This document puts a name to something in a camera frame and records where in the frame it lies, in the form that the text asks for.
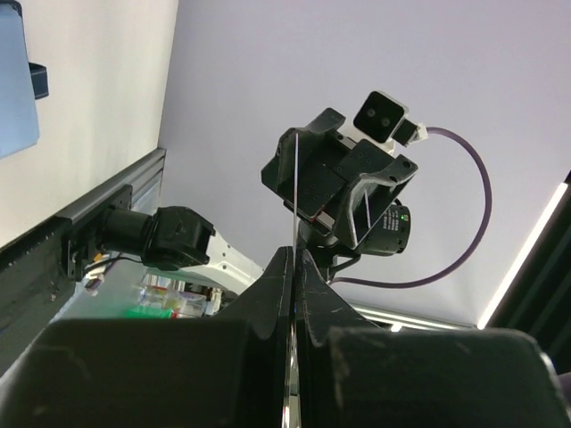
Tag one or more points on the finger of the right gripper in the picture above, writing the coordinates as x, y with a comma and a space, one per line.
288, 171
367, 213

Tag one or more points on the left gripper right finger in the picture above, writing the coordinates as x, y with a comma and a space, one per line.
335, 350

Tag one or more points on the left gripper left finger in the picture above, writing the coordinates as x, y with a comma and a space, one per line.
256, 345

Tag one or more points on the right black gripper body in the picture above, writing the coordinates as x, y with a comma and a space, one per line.
325, 174

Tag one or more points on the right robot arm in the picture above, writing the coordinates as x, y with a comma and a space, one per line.
178, 240

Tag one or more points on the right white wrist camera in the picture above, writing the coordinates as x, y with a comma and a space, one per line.
382, 121

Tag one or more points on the aluminium front rail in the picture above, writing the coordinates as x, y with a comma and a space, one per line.
136, 175

